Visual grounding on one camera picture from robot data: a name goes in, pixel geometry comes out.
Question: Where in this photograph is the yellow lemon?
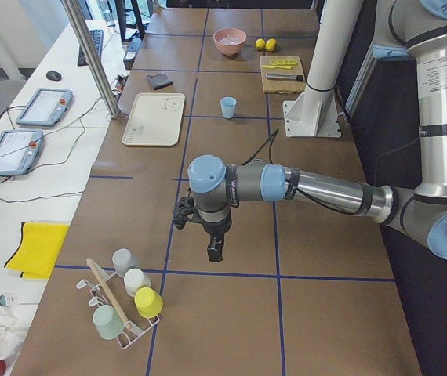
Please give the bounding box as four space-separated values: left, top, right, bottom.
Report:
255 38 266 51
265 38 278 52

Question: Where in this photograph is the yellow cloth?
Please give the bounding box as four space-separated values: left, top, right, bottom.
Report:
4 222 69 280

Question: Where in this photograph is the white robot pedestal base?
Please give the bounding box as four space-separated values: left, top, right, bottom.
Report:
283 0 363 138

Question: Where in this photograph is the light blue plastic cup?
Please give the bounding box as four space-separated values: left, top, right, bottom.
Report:
220 96 237 119

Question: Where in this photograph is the grey cup on rack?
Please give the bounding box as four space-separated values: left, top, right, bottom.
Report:
112 248 140 277

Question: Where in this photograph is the white cup on rack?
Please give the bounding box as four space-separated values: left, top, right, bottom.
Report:
123 268 151 298

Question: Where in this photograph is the black keyboard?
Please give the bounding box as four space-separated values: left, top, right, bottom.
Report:
76 29 104 67

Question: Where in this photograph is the black power strip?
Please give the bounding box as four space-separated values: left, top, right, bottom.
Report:
123 37 142 71

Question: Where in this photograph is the steel muddler black tip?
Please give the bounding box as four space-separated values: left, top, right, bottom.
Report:
265 74 303 82

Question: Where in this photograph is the black computer mouse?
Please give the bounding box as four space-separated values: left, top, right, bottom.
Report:
45 70 62 82

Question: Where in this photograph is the folded grey cloth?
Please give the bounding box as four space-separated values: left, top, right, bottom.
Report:
147 73 173 91

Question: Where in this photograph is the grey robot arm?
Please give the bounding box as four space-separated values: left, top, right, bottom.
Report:
173 1 447 262

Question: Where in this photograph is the teach pendant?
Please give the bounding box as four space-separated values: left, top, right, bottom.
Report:
0 129 45 177
16 88 74 128

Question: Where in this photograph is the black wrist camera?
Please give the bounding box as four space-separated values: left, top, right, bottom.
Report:
173 196 202 230

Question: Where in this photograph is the lower yellow lemon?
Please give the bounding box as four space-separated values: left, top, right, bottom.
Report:
255 38 266 51

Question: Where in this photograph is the upper yellow lemon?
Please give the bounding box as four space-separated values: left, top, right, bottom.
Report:
265 38 278 52

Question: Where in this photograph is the pink bowl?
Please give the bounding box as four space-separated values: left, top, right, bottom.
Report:
213 28 247 56

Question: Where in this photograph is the near teach pendant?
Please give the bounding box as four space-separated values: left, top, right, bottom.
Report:
0 129 45 177

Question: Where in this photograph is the yellow plastic knife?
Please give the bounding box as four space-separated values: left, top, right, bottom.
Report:
261 64 293 71

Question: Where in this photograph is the cream bear tray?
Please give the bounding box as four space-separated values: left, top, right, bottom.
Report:
122 92 185 146

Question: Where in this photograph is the far teach pendant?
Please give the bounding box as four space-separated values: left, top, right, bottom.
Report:
16 88 74 128

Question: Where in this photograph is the clear ice cubes pile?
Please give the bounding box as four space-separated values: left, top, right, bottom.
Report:
217 34 242 45

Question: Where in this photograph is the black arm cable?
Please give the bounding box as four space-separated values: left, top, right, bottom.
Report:
241 128 365 216

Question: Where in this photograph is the mint cup on rack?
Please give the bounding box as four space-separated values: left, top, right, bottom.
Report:
93 305 124 340

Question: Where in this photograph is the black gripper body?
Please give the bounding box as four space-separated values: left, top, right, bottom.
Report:
202 217 231 239

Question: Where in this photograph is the wooden cutting board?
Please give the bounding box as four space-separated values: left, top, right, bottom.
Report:
260 56 306 93

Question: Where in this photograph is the aluminium frame post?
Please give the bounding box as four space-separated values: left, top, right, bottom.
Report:
61 0 120 119

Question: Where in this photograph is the white cup rack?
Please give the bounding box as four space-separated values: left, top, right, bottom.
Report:
76 268 161 349

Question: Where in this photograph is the yellow cup on rack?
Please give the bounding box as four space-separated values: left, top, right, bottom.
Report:
134 287 163 319

